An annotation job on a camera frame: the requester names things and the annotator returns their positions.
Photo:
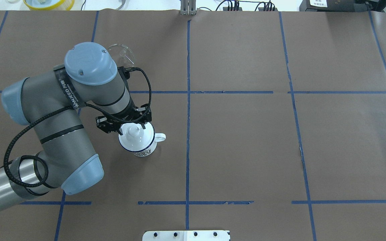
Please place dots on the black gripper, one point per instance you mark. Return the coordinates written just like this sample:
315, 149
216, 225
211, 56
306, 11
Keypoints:
127, 113

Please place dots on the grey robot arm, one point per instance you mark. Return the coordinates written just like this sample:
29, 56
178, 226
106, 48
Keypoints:
54, 150

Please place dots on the white enamel mug blue rim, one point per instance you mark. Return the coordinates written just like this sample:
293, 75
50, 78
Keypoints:
144, 152

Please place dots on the yellow tape roll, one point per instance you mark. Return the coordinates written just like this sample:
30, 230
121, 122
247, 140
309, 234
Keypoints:
49, 5

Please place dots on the black desktop computer box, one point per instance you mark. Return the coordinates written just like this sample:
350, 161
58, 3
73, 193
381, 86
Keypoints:
332, 6

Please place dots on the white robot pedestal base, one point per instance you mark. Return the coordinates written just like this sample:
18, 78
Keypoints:
187, 235

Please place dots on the aluminium frame post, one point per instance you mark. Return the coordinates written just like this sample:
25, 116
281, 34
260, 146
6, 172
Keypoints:
188, 7

